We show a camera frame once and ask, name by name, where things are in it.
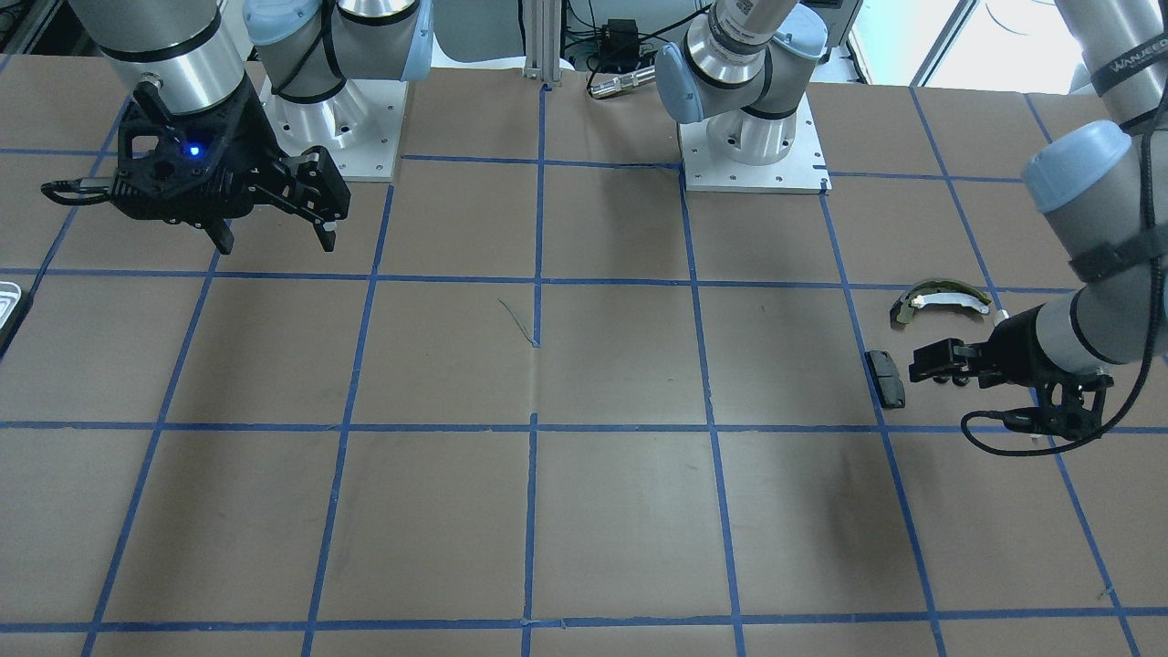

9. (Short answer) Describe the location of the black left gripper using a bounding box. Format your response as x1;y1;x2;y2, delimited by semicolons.
908;305;1096;390

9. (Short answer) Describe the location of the dark curved brake shoe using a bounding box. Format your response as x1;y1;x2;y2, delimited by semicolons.
889;278;993;326

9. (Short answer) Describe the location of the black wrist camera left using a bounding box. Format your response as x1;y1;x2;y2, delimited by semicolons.
959;374;1114;458

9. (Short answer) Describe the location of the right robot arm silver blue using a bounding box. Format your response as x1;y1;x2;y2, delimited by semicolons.
41;1;434;255

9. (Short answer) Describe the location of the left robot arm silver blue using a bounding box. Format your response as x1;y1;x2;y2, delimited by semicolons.
654;1;1164;390

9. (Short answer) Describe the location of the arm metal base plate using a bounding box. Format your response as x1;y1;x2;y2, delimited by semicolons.
259;79;412;184
677;95;833;194

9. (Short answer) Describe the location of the aluminium frame post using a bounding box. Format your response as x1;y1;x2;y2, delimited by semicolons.
517;0;563;90

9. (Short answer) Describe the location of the ribbed silver metal tray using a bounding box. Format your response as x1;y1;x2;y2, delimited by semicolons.
1;281;26;344

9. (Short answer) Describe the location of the black brake pad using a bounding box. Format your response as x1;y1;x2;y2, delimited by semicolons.
864;350;908;409

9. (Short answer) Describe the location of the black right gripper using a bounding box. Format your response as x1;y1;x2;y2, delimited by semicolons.
103;75;352;255

